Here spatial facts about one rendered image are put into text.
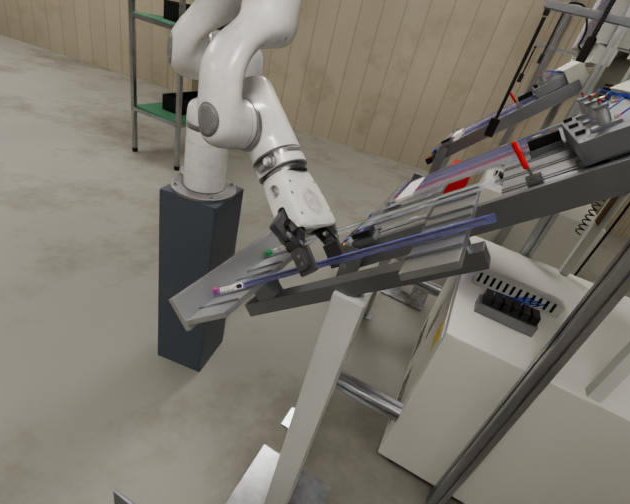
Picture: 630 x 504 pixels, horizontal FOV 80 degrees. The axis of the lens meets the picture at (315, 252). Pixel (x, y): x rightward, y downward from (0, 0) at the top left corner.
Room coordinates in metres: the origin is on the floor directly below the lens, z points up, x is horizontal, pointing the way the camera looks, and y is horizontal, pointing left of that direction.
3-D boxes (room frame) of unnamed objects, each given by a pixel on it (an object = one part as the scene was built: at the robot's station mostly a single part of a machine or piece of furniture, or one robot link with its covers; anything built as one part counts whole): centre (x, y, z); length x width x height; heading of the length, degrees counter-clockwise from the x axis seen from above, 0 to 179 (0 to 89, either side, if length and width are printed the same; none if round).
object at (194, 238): (1.02, 0.37, 0.35); 0.18 x 0.18 x 0.70; 81
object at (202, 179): (1.02, 0.37, 0.79); 0.19 x 0.19 x 0.18
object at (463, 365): (0.99, -0.79, 0.31); 0.70 x 0.65 x 0.62; 162
